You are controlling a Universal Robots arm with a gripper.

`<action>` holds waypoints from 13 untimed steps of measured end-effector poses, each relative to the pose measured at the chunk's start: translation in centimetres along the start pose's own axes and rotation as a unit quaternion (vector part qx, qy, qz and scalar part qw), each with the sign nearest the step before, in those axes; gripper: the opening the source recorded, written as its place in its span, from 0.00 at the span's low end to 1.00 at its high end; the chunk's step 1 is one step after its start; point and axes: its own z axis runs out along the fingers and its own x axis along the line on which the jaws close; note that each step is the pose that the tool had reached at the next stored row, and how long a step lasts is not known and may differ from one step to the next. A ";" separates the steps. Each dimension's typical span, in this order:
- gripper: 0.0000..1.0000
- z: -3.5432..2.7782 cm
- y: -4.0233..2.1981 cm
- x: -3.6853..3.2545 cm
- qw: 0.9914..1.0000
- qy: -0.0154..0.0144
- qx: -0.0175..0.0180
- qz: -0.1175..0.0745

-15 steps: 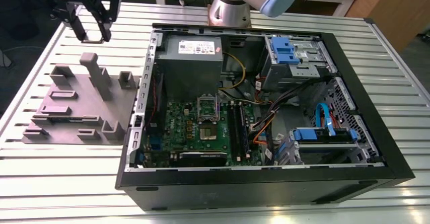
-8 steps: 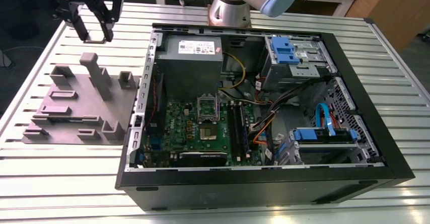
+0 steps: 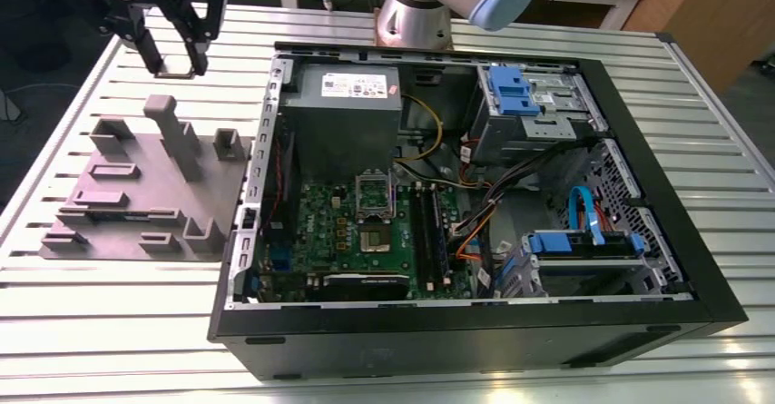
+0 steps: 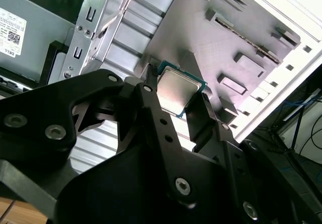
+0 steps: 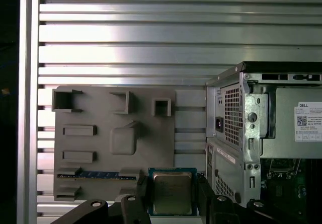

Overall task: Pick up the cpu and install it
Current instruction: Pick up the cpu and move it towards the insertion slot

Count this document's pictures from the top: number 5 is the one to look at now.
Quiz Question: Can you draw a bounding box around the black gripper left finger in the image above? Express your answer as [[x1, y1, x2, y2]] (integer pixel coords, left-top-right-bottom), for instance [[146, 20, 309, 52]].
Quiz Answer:
[[59, 175, 154, 224]]

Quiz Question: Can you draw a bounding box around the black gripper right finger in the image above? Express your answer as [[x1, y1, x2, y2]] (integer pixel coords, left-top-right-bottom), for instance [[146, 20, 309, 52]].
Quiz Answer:
[[197, 172, 306, 224]]

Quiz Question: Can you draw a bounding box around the silver topped CPU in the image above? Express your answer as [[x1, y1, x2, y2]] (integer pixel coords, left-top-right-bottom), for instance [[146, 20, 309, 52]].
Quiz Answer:
[[147, 167, 198, 215]]

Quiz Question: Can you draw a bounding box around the blue RAM stick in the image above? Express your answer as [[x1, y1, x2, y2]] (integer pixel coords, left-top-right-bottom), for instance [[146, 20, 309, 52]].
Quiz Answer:
[[57, 172, 135, 180]]

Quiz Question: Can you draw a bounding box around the black open PC case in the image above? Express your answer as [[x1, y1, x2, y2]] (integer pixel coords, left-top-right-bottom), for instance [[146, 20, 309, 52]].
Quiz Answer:
[[205, 61, 322, 209]]

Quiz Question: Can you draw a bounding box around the green motherboard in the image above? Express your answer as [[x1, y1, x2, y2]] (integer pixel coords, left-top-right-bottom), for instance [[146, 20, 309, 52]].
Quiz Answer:
[[260, 158, 322, 209]]

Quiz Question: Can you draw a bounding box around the grey plastic parts rack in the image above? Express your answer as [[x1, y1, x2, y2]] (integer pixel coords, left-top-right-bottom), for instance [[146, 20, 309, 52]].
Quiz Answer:
[[52, 85, 177, 202]]

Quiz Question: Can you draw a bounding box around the grey power supply unit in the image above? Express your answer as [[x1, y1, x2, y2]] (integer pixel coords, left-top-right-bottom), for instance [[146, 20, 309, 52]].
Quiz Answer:
[[213, 87, 322, 159]]

